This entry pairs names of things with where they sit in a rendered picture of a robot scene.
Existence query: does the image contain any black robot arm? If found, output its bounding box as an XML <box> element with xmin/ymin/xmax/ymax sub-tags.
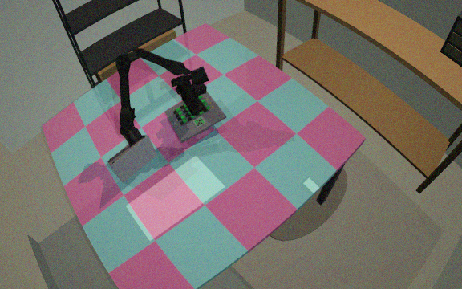
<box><xmin>115</xmin><ymin>48</ymin><xmax>209</xmax><ymax>147</ymax></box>

